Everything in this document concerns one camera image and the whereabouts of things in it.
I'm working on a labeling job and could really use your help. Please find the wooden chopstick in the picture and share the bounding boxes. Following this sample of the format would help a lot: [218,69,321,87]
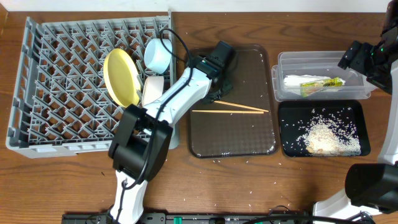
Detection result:
[214,101,269,112]
[192,110,264,114]

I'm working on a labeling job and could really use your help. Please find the green snack wrapper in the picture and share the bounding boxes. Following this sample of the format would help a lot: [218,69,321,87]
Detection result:
[300,77,345,97]

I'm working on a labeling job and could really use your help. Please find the white round bowl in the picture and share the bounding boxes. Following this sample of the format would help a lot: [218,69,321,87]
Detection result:
[142,76,164,106]

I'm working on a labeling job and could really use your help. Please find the light blue bowl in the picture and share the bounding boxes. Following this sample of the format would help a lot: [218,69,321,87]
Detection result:
[144,39,172,74]

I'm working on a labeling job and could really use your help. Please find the pile of rice waste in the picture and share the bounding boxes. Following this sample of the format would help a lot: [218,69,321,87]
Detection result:
[279,106,361,157]

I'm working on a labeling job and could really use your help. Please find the yellow round plate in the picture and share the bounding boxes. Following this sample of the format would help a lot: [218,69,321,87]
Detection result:
[103,49,141,108]

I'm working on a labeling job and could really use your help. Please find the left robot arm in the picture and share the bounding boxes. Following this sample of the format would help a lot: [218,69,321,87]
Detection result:
[108,41,235,223]

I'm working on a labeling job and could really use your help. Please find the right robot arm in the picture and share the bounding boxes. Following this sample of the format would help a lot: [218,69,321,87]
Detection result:
[311,0,397,223]

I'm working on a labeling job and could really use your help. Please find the clear plastic waste bin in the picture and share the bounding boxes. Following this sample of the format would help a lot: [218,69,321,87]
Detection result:
[272,51,376,102]

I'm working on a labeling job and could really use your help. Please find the black waste tray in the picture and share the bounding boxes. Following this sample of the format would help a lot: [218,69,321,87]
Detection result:
[278,100,371,157]

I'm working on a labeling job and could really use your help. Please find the dark brown serving tray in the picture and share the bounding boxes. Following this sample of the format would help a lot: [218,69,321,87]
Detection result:
[187,44,280,158]

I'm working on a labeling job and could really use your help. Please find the grey plastic dish rack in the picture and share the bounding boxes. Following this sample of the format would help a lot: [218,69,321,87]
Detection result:
[5,15,174,159]

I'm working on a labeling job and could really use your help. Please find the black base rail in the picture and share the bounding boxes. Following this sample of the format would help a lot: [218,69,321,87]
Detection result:
[61,205,379,224]

